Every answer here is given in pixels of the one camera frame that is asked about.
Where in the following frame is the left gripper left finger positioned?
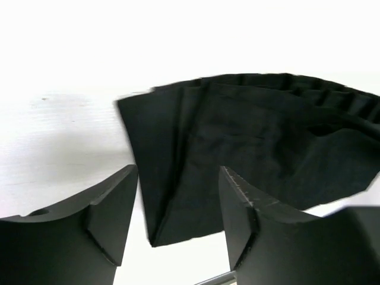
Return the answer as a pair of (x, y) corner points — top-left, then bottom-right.
(1, 164), (138, 285)

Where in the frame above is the aluminium front rail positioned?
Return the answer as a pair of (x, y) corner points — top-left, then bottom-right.
(196, 271), (237, 285)

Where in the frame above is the black pleated skirt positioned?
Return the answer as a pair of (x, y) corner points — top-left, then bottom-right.
(116, 74), (379, 247)

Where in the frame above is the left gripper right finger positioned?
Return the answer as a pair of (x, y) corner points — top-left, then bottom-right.
(218, 167), (379, 285)

